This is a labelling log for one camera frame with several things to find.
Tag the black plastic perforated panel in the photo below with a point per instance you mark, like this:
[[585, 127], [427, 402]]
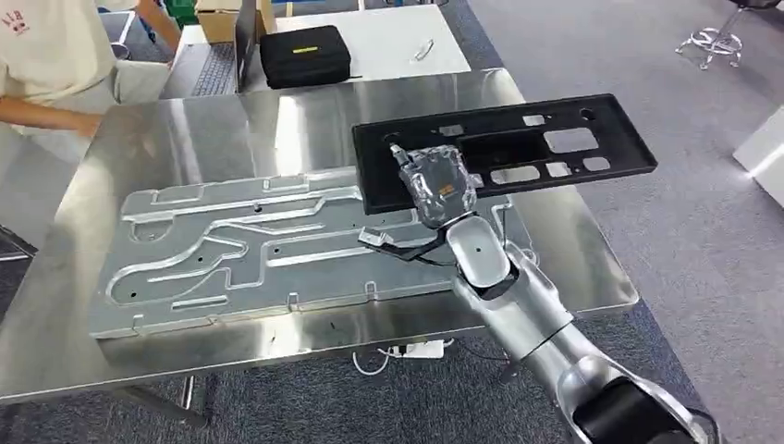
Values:
[[618, 135]]

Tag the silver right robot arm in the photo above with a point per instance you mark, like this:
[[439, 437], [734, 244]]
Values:
[[527, 306]]

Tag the white power strip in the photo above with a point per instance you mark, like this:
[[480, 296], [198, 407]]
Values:
[[422, 350]]

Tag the aluminium fixture plate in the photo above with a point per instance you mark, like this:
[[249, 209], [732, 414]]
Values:
[[245, 257]]

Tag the stainless steel table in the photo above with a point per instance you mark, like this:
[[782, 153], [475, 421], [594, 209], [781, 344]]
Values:
[[245, 122]]

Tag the white table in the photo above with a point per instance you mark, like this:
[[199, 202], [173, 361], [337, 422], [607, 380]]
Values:
[[386, 37]]

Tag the black zipped case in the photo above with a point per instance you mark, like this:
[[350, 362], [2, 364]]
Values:
[[304, 58]]

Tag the grey laptop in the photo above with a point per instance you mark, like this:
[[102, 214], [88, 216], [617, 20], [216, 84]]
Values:
[[211, 70]]

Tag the cardboard box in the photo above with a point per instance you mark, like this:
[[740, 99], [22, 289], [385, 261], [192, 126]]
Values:
[[215, 24]]

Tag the green crate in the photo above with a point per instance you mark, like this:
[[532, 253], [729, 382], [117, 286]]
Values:
[[181, 11]]

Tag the person's hand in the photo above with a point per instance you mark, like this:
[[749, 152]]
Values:
[[90, 125]]

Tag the chrome stool base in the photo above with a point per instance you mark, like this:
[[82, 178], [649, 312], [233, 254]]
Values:
[[718, 41]]

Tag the person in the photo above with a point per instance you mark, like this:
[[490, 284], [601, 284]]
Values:
[[55, 49]]

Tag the white box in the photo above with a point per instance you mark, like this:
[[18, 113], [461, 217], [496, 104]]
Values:
[[765, 156]]

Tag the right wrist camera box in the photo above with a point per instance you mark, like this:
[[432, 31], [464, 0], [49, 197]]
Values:
[[392, 242]]

